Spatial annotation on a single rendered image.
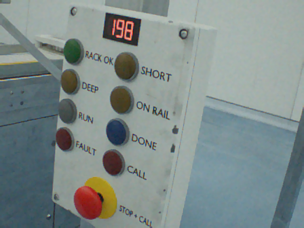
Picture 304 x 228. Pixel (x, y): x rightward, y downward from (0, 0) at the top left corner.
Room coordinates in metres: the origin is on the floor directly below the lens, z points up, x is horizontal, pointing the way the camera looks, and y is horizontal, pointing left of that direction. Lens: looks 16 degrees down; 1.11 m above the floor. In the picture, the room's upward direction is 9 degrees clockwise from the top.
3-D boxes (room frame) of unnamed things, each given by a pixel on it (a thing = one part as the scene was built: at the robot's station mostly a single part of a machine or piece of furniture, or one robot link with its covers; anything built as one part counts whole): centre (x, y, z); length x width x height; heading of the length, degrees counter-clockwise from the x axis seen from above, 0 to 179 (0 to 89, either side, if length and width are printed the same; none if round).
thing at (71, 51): (0.48, 0.10, 1.03); 0.03 x 0.01 x 0.03; 56
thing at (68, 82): (0.48, 0.10, 0.99); 0.03 x 0.01 x 0.03; 56
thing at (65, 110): (0.48, 0.10, 0.96); 0.03 x 0.01 x 0.03; 56
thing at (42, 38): (1.57, 0.30, 0.88); 0.25 x 0.24 x 0.02; 55
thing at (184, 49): (0.47, 0.02, 0.96); 0.17 x 0.06 x 0.26; 56
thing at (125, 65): (0.43, 0.03, 1.03); 0.03 x 0.01 x 0.03; 56
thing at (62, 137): (0.48, 0.10, 0.92); 0.03 x 0.01 x 0.03; 56
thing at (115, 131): (0.43, 0.03, 0.96); 0.03 x 0.01 x 0.03; 56
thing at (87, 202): (0.44, 0.05, 0.87); 0.04 x 0.04 x 0.04; 56
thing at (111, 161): (0.43, 0.03, 0.92); 0.03 x 0.01 x 0.03; 56
